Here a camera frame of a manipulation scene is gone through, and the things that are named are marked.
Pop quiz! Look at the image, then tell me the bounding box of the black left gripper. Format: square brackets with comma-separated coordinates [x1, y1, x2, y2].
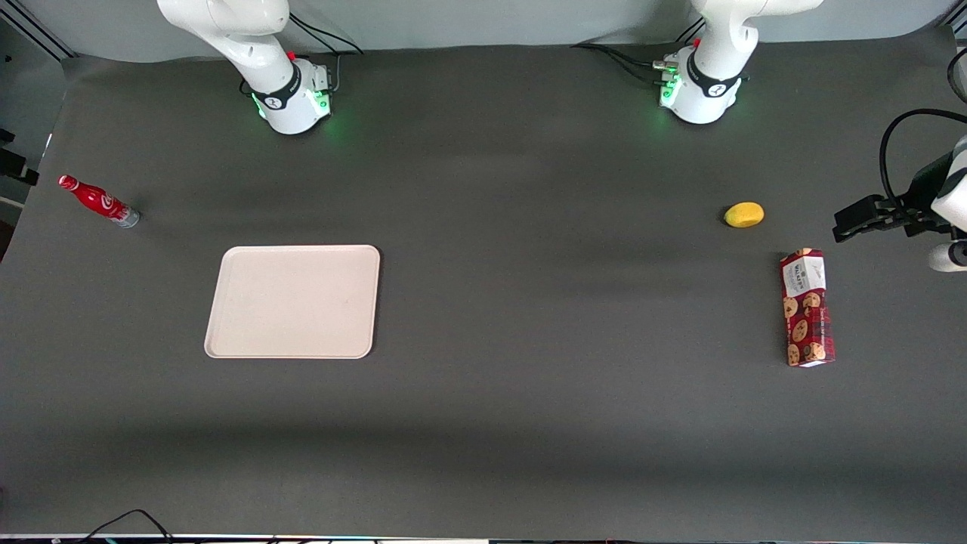
[833, 151, 956, 243]

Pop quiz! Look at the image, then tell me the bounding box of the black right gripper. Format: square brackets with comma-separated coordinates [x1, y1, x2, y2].
[0, 128, 40, 187]

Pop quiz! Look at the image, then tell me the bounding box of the red coke bottle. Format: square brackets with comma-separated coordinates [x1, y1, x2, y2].
[58, 175, 141, 229]

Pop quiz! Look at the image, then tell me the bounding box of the beige plastic tray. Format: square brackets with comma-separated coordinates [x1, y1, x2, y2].
[204, 244, 382, 360]

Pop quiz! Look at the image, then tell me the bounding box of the red cookie box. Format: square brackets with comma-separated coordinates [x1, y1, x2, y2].
[779, 248, 836, 368]

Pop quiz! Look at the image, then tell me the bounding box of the yellow lemon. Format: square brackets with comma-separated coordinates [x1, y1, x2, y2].
[724, 202, 765, 228]

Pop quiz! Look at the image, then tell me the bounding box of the dark grey table mat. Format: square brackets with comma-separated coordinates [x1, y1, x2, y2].
[0, 26, 967, 539]

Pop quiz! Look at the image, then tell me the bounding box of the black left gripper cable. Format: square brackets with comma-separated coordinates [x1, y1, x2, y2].
[878, 108, 967, 216]

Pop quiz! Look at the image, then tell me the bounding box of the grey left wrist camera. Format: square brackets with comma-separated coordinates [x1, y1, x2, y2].
[928, 240, 967, 273]

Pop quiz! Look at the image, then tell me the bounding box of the black hanging cable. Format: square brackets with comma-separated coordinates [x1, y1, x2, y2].
[947, 45, 967, 108]

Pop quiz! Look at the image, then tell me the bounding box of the black left base cable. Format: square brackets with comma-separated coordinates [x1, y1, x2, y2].
[604, 48, 666, 85]
[570, 42, 669, 70]

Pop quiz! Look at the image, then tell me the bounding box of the black base cable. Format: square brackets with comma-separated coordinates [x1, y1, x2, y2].
[604, 48, 666, 85]
[570, 42, 669, 70]
[289, 14, 365, 93]

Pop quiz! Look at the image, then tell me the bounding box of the black right base cable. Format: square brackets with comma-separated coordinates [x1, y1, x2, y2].
[289, 14, 365, 93]

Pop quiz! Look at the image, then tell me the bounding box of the black cable at table edge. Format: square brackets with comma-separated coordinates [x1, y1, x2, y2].
[76, 508, 175, 544]

